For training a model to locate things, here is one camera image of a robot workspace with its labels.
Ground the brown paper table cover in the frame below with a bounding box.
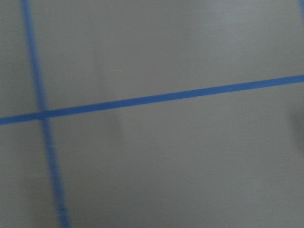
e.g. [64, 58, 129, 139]
[0, 0, 304, 228]

